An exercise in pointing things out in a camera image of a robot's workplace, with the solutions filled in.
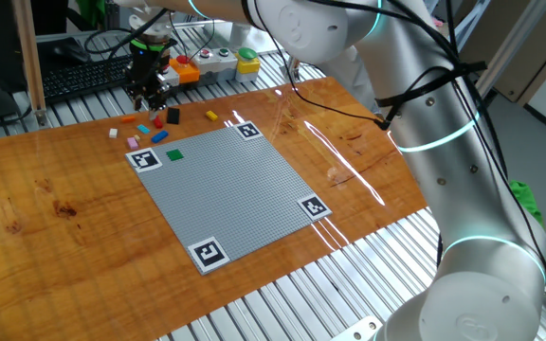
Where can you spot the orange Lego plate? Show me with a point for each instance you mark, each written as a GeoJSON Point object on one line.
{"type": "Point", "coordinates": [128, 119]}

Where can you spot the dark green garment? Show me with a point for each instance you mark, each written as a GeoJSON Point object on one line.
{"type": "Point", "coordinates": [90, 10]}

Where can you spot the black keyboard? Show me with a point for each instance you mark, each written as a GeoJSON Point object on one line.
{"type": "Point", "coordinates": [83, 78]}

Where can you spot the yellow box green button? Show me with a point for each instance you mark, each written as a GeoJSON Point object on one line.
{"type": "Point", "coordinates": [248, 66]}

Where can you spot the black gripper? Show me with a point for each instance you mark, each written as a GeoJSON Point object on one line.
{"type": "Point", "coordinates": [146, 73]}

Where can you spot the metal mounting plate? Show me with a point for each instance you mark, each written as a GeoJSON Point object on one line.
{"type": "Point", "coordinates": [358, 331]}

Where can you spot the cyan Lego plate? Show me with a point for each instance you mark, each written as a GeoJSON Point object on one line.
{"type": "Point", "coordinates": [143, 129]}

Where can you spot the tan frame post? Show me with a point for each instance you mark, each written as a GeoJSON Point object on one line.
{"type": "Point", "coordinates": [29, 57]}

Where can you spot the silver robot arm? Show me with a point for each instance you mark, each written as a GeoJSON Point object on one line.
{"type": "Point", "coordinates": [467, 189]}

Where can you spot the grey two-button box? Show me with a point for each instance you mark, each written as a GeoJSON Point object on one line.
{"type": "Point", "coordinates": [216, 66]}

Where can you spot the bright green cloth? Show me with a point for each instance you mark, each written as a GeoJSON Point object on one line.
{"type": "Point", "coordinates": [524, 199]}

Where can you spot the black computer mouse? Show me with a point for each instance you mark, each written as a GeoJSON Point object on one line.
{"type": "Point", "coordinates": [70, 51]}

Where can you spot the wood pattern table mat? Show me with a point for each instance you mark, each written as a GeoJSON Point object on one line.
{"type": "Point", "coordinates": [64, 237]}

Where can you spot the blue Lego brick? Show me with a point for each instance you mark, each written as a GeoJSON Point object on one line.
{"type": "Point", "coordinates": [159, 137]}

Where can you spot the grey Lego baseplate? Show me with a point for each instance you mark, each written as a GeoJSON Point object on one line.
{"type": "Point", "coordinates": [235, 194]}

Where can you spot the pink Lego brick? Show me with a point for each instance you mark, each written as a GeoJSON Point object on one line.
{"type": "Point", "coordinates": [132, 143]}

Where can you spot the black Lego plate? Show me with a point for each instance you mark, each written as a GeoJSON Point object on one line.
{"type": "Point", "coordinates": [173, 116]}

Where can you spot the yellow Lego brick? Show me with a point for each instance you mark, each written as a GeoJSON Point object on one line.
{"type": "Point", "coordinates": [212, 115]}

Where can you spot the white Lego brick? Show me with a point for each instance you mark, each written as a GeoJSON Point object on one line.
{"type": "Point", "coordinates": [113, 133]}

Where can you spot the red Lego brick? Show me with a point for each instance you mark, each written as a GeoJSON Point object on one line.
{"type": "Point", "coordinates": [158, 123]}

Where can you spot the orange box red button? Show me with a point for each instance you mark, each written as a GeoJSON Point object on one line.
{"type": "Point", "coordinates": [187, 73]}

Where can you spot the green square Lego plate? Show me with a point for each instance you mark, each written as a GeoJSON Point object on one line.
{"type": "Point", "coordinates": [175, 155]}

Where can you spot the aluminium extrusion bar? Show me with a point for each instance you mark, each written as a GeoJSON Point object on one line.
{"type": "Point", "coordinates": [515, 47]}

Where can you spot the black white fiducial marker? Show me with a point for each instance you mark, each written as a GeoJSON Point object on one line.
{"type": "Point", "coordinates": [314, 207]}
{"type": "Point", "coordinates": [209, 254]}
{"type": "Point", "coordinates": [144, 160]}
{"type": "Point", "coordinates": [249, 131]}

